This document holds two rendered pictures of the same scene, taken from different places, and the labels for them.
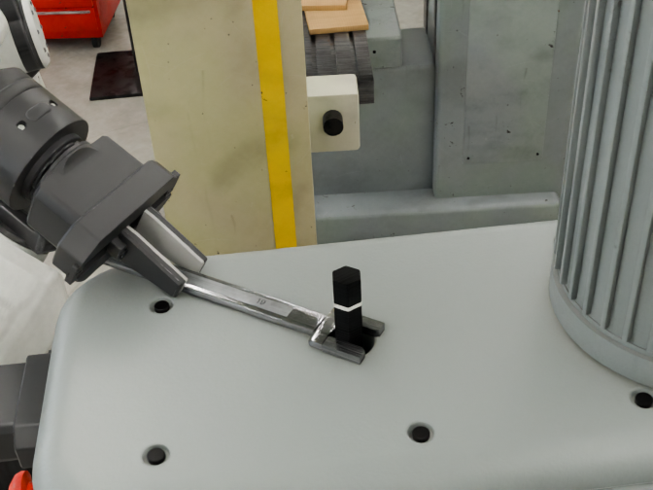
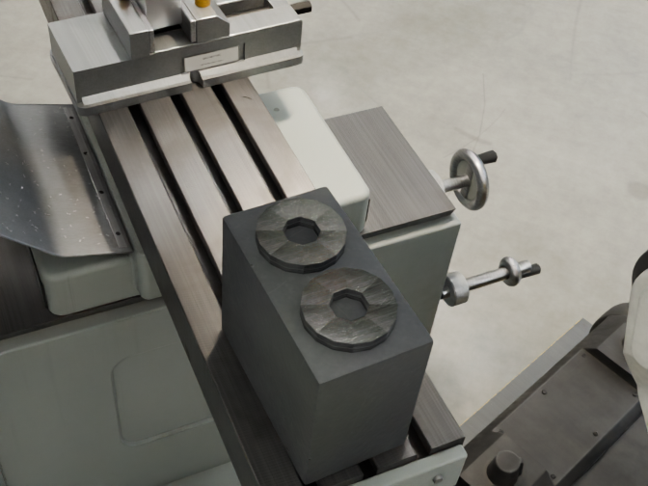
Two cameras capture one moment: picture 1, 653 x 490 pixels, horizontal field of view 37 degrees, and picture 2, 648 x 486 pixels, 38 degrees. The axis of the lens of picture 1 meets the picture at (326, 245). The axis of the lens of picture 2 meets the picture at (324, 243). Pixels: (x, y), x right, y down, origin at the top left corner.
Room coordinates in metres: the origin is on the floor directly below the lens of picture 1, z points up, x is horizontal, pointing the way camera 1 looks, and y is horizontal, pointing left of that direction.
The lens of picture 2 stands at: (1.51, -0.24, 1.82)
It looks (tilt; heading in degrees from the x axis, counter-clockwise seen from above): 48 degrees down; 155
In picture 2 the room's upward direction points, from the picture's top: 7 degrees clockwise
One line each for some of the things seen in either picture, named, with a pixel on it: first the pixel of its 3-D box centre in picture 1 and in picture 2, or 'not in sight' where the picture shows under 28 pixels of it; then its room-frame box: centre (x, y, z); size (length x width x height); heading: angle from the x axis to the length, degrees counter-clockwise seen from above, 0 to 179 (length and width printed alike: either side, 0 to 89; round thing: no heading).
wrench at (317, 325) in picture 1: (227, 294); not in sight; (0.56, 0.08, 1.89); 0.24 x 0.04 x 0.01; 60
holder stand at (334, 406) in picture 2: not in sight; (316, 329); (0.98, 0.01, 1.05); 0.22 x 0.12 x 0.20; 7
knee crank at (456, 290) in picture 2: not in sight; (491, 277); (0.60, 0.53, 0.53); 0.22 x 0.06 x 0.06; 94
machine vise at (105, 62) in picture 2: not in sight; (177, 29); (0.38, 0.01, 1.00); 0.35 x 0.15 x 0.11; 97
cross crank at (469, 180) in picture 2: not in sight; (451, 183); (0.47, 0.49, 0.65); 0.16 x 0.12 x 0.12; 94
